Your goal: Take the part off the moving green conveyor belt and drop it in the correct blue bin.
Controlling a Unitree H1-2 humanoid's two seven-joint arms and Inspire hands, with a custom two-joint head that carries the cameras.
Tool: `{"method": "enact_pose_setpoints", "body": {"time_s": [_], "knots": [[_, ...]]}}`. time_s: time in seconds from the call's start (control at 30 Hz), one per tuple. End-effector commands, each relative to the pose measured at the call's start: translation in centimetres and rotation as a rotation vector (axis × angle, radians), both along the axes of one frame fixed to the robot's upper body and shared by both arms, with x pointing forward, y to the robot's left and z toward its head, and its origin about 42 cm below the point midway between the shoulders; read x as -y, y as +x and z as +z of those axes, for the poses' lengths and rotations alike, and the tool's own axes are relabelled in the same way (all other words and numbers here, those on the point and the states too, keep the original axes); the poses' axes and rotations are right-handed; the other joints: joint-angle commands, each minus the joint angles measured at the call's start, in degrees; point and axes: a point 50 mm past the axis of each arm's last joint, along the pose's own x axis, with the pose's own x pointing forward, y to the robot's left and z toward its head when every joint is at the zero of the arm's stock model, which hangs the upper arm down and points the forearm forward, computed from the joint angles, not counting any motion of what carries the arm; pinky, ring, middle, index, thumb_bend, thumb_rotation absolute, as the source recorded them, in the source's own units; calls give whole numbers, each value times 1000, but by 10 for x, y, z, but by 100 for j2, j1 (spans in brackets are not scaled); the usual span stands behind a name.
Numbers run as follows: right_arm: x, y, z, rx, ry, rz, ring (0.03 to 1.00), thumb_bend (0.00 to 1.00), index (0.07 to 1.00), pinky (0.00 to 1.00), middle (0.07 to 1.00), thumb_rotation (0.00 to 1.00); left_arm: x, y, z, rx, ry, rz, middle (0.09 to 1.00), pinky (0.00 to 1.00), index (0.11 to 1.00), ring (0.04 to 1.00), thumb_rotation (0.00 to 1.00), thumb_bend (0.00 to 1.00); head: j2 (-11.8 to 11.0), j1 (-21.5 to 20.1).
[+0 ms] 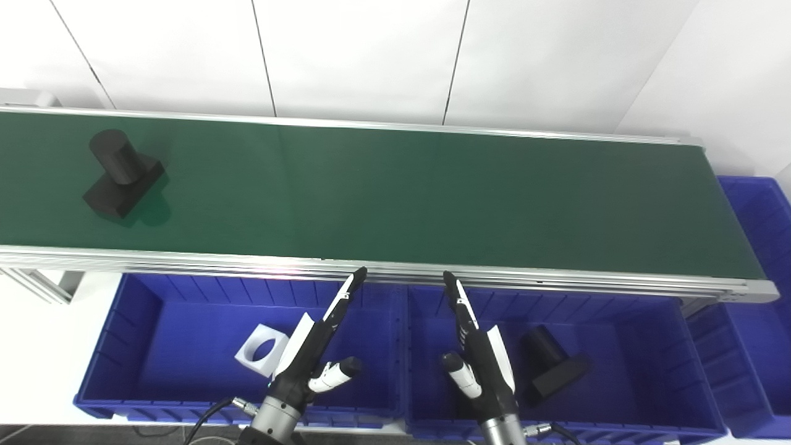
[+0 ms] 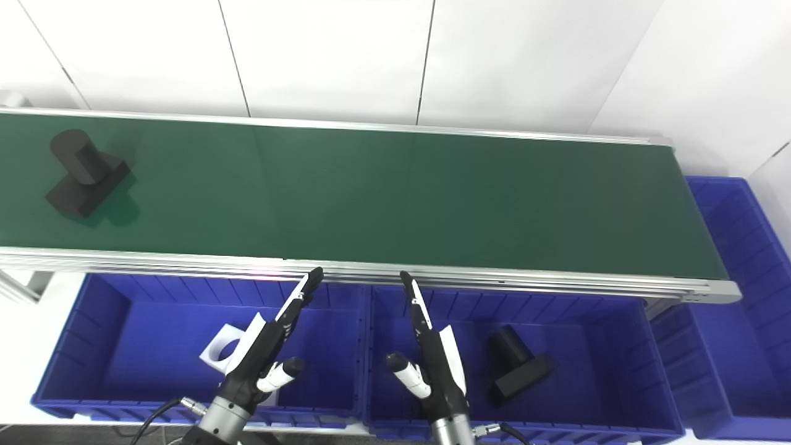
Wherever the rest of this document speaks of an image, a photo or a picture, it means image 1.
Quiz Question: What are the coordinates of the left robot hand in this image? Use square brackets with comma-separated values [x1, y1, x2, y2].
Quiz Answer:
[266, 267, 368, 409]

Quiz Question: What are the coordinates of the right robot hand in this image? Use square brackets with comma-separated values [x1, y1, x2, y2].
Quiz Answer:
[441, 271, 517, 422]

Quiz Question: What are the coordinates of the black cylinder block part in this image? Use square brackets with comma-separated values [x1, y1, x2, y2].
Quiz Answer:
[82, 129, 166, 219]
[518, 325, 591, 401]

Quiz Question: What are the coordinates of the blue plastic bin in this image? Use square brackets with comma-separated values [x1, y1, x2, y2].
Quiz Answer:
[405, 284, 729, 443]
[73, 274, 408, 430]
[686, 176, 791, 439]

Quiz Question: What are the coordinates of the green conveyor belt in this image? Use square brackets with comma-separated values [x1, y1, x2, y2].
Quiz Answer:
[0, 105, 780, 305]

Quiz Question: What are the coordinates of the grey conveyor motor housing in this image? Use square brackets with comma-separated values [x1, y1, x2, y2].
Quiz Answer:
[0, 88, 62, 109]

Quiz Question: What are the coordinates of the white block with round hole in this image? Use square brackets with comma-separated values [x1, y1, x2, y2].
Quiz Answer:
[235, 323, 290, 379]

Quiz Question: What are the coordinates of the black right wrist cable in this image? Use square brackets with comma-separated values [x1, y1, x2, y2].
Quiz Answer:
[524, 422, 582, 445]

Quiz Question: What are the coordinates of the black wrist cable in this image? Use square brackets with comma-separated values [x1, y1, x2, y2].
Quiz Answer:
[184, 397, 260, 445]
[524, 422, 582, 445]

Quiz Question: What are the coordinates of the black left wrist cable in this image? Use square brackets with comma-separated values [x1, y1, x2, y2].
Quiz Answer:
[184, 397, 260, 445]

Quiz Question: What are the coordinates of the aluminium conveyor support frame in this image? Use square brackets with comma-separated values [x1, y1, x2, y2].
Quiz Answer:
[0, 267, 84, 305]

